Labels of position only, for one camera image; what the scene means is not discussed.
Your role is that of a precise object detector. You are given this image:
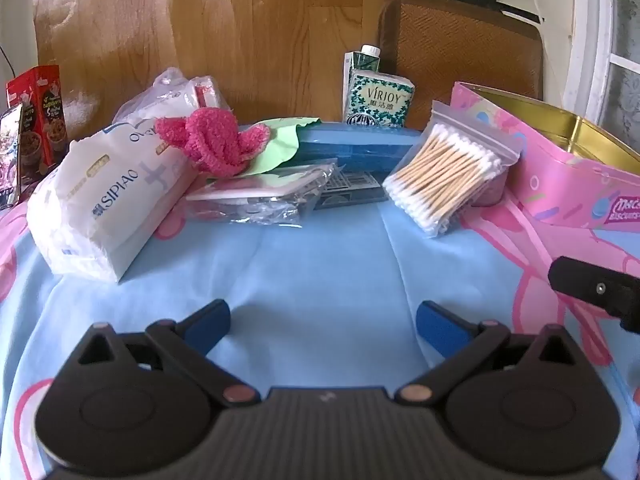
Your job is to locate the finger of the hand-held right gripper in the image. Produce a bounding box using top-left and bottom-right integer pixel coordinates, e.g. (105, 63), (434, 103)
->
(547, 256), (640, 333)

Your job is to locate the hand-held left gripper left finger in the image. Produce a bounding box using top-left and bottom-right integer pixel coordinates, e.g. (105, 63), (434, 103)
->
(75, 299), (262, 407)

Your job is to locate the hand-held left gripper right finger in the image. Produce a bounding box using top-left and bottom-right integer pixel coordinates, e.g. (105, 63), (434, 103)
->
(394, 300), (584, 407)

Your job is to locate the pink tin box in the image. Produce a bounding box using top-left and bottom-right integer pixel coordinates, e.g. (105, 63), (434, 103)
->
(450, 81), (640, 234)

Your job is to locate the pink knitted cloth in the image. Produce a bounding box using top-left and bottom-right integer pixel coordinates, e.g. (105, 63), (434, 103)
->
(154, 107), (271, 179)

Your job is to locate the blue plastic case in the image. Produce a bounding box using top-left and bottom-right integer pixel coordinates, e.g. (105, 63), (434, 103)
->
(295, 124), (427, 176)

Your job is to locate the blue and pink printed blanket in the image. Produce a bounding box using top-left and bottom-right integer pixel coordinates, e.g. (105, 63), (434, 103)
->
(0, 120), (640, 480)

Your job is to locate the flat clear plastic packet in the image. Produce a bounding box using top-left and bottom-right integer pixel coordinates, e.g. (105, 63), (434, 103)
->
(185, 157), (339, 229)

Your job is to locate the bag of cotton swabs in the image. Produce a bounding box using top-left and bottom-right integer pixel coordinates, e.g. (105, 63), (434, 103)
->
(382, 101), (526, 238)

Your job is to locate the white tissue pack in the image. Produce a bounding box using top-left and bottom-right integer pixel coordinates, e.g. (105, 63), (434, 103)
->
(26, 117), (198, 283)

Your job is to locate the dark grey plastic tray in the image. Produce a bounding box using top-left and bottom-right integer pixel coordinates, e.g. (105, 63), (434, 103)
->
(312, 169), (391, 211)

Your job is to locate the clear bag of white packets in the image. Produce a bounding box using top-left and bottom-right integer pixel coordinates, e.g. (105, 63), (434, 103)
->
(112, 66), (236, 126)

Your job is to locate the green patterned tissue pack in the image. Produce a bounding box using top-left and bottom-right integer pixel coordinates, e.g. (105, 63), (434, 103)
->
(345, 70), (416, 129)

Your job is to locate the dark snack packet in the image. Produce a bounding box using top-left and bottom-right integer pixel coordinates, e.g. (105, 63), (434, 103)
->
(0, 105), (26, 211)

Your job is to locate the red snack box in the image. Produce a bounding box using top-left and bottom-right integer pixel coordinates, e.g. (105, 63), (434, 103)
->
(6, 65), (69, 181)

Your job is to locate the green carton with white cap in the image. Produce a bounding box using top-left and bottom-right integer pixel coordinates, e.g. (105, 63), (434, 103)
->
(343, 44), (382, 121)

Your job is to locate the wooden panel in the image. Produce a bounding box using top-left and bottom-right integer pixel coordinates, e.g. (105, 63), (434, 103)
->
(30, 0), (419, 126)

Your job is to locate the white window frame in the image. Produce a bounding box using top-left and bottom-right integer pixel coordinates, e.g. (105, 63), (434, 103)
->
(562, 0), (640, 153)

